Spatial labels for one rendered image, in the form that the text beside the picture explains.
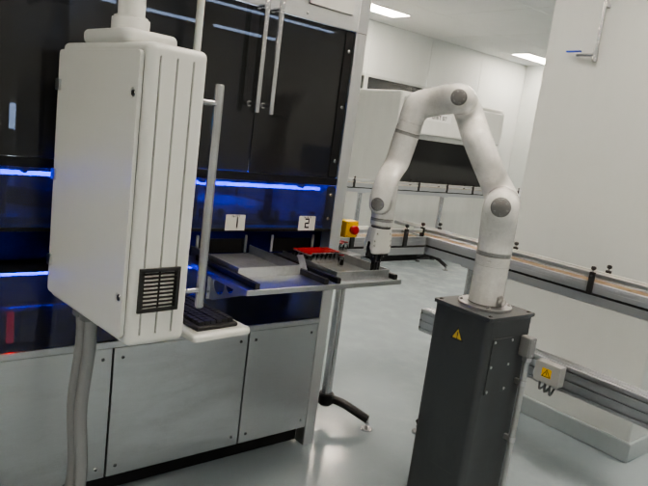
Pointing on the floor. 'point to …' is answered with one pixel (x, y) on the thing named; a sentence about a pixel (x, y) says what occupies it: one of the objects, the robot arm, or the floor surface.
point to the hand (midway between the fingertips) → (374, 266)
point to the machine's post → (337, 215)
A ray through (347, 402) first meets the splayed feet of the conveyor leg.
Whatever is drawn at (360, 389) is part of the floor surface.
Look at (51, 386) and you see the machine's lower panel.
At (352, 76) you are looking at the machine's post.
